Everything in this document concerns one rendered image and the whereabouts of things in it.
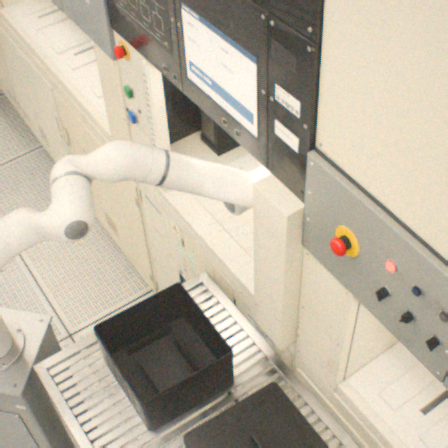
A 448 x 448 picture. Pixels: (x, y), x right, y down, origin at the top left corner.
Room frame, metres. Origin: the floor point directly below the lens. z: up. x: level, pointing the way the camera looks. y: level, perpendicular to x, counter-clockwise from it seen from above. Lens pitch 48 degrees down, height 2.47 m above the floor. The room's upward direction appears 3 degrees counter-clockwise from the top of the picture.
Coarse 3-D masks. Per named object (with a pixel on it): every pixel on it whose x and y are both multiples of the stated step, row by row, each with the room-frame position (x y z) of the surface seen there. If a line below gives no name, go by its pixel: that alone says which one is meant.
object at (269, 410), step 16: (272, 384) 0.87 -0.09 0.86; (240, 400) 0.83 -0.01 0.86; (256, 400) 0.83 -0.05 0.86; (272, 400) 0.82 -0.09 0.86; (288, 400) 0.82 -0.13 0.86; (224, 416) 0.79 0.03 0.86; (240, 416) 0.78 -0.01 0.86; (256, 416) 0.78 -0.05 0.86; (272, 416) 0.78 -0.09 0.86; (288, 416) 0.78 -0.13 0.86; (192, 432) 0.75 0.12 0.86; (208, 432) 0.74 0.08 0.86; (224, 432) 0.74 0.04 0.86; (240, 432) 0.74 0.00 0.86; (256, 432) 0.74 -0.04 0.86; (272, 432) 0.73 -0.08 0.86; (288, 432) 0.73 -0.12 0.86; (304, 432) 0.73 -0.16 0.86
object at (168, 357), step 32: (128, 320) 1.08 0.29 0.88; (160, 320) 1.13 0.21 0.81; (192, 320) 1.12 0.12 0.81; (128, 352) 1.04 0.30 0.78; (160, 352) 1.04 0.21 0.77; (192, 352) 1.04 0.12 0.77; (224, 352) 0.97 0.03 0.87; (128, 384) 0.85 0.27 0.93; (160, 384) 0.94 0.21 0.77; (192, 384) 0.87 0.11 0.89; (224, 384) 0.92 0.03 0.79; (160, 416) 0.82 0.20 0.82
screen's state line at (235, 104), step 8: (192, 64) 1.35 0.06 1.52; (192, 72) 1.35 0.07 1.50; (200, 72) 1.32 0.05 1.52; (208, 80) 1.29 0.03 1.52; (216, 88) 1.27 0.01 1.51; (224, 96) 1.24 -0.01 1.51; (232, 96) 1.21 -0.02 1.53; (232, 104) 1.21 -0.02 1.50; (240, 104) 1.19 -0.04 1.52; (240, 112) 1.19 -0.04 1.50; (248, 112) 1.16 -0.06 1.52; (248, 120) 1.16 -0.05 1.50
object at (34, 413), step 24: (0, 312) 1.21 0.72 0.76; (24, 312) 1.20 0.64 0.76; (24, 336) 1.12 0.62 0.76; (48, 336) 1.15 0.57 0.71; (24, 360) 1.03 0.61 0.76; (0, 384) 0.96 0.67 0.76; (24, 384) 0.95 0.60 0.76; (0, 408) 0.95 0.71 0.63; (24, 408) 0.93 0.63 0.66; (48, 408) 1.00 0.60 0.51; (72, 408) 1.11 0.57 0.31; (0, 432) 0.96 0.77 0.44; (24, 432) 0.94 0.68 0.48; (48, 432) 0.95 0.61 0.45
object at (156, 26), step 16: (128, 0) 1.61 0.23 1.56; (144, 0) 1.53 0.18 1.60; (160, 0) 1.46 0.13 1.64; (128, 16) 1.62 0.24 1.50; (144, 16) 1.54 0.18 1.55; (160, 16) 1.46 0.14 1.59; (160, 32) 1.47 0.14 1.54; (224, 32) 1.23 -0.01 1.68; (144, 80) 1.58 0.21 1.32; (192, 80) 1.36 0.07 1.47; (208, 96) 1.30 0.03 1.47; (288, 96) 1.05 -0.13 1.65; (288, 144) 1.05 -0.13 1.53; (176, 240) 1.52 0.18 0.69
